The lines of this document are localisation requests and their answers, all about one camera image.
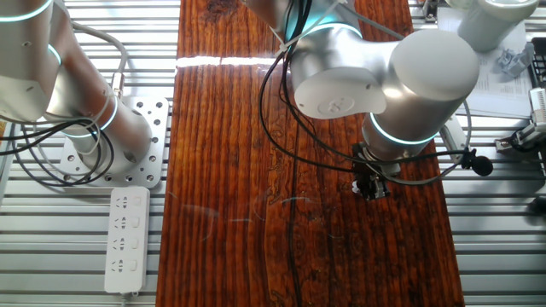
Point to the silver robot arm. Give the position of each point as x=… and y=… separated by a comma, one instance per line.
x=426, y=72

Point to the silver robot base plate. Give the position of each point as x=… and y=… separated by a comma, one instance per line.
x=164, y=132

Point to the printed paper sheet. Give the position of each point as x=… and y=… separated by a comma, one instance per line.
x=499, y=89

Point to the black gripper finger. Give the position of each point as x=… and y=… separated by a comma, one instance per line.
x=361, y=187
x=379, y=189

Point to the silver camera bracket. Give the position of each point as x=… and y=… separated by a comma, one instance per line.
x=453, y=136

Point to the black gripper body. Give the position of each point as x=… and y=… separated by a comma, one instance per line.
x=369, y=173

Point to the brown wooden board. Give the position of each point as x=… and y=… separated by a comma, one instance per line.
x=239, y=192

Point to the white power strip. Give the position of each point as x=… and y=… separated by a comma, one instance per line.
x=138, y=230

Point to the aluminium camera clamp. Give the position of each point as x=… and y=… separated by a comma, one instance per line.
x=522, y=138

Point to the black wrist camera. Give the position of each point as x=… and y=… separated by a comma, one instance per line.
x=482, y=165

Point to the black keyboard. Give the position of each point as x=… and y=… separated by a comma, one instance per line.
x=541, y=64

